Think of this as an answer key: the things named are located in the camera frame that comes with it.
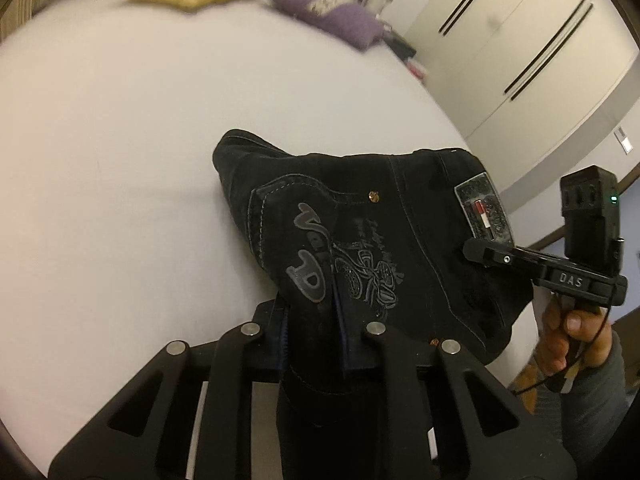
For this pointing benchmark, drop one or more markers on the white bed mattress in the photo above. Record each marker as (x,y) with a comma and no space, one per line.
(115,234)

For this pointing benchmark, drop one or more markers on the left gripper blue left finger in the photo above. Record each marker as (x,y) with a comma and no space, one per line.
(185,414)

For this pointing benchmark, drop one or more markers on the grey sleeve forearm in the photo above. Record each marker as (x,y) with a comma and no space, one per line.
(586,418)

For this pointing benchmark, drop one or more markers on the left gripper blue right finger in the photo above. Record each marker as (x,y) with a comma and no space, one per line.
(444,416)

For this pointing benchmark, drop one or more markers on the white wardrobe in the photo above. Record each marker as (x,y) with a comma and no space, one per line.
(533,86)

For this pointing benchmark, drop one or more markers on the dark bedside table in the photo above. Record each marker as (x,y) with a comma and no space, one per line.
(397,43)

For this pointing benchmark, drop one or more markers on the purple cushion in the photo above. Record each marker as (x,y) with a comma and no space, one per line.
(344,19)

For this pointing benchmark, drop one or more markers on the right hand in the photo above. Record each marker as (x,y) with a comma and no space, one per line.
(560,330)

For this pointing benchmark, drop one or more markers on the black denim pants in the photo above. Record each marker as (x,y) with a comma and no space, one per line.
(351,240)

